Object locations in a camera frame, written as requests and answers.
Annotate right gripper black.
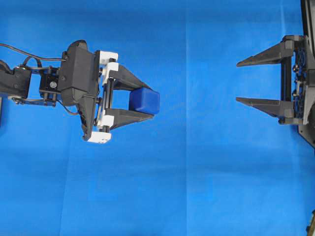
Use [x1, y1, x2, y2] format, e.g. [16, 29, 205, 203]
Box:
[236, 35, 315, 125]

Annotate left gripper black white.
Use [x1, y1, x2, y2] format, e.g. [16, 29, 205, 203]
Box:
[85, 51, 154, 144]

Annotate blue block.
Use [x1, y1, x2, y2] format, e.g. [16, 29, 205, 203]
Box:
[128, 88, 160, 115]

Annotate blue table mat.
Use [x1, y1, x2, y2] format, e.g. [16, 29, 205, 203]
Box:
[0, 0, 315, 236]

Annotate black camera cable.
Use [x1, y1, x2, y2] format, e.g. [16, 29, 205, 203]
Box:
[0, 43, 67, 74]

